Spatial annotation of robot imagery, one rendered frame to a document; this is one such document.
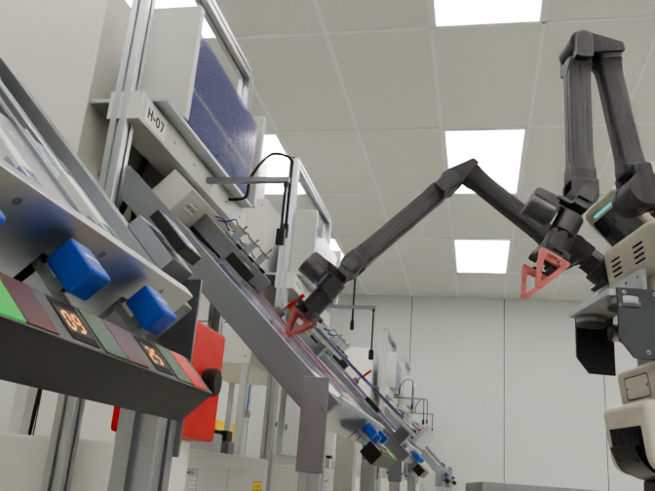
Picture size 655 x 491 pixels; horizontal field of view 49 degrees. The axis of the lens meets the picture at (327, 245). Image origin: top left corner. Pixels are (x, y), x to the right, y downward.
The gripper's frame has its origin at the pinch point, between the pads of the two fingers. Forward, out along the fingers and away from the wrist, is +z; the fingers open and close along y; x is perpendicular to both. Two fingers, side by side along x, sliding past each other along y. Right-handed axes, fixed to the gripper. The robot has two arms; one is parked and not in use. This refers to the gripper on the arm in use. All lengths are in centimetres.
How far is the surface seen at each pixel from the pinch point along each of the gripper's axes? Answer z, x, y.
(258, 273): -6.7, -20.6, -5.4
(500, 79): -196, -81, -219
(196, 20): -43, -62, 38
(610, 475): -115, 167, -761
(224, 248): -5.2, -22.8, 16.8
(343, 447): 15, 24, -46
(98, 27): -24, -73, 48
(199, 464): 31.9, 15.7, 33.6
